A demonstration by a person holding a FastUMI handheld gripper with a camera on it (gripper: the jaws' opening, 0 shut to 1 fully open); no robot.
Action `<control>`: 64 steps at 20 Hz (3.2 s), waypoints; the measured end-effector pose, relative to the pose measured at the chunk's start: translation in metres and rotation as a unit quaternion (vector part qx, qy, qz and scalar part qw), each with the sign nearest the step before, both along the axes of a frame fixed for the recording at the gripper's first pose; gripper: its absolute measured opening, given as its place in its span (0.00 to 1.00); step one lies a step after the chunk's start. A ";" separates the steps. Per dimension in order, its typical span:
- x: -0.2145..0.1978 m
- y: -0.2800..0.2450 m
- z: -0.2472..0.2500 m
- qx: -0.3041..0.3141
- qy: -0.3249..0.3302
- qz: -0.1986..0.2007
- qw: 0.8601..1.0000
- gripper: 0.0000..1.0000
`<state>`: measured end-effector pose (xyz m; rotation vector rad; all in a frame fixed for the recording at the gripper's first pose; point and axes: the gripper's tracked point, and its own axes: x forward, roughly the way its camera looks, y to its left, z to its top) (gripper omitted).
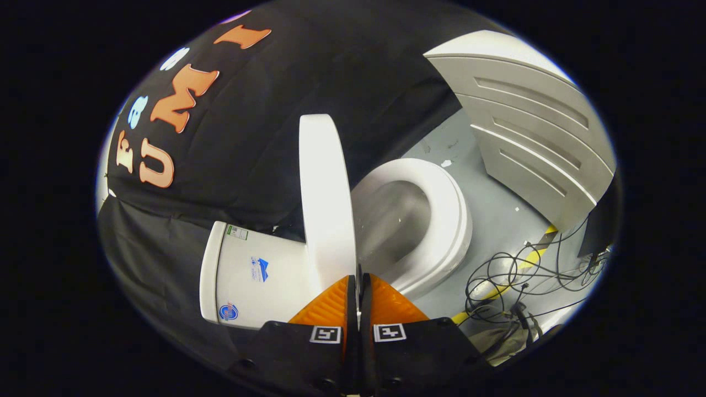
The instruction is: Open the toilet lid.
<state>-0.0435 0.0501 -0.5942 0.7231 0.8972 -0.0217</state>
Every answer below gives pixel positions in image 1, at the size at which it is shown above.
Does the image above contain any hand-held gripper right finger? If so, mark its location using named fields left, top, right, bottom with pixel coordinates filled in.
left=361, top=272, right=489, bottom=395

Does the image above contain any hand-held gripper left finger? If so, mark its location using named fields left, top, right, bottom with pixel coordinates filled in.
left=236, top=265, right=361, bottom=395

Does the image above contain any white toilet bowl with seat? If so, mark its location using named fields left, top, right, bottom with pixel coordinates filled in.
left=351, top=158, right=474, bottom=302

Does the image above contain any crumpled grey bag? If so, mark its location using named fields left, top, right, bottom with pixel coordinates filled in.
left=468, top=324, right=533, bottom=366

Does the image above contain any yellow floor strip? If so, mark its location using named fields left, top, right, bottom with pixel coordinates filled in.
left=451, top=224, right=559, bottom=325

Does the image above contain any white panelled door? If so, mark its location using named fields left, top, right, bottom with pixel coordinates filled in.
left=424, top=30, right=617, bottom=233

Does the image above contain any black backdrop cloth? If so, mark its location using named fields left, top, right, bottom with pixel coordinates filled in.
left=98, top=0, right=511, bottom=381

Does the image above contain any tangle of black cables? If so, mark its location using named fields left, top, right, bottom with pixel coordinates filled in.
left=463, top=218, right=613, bottom=353

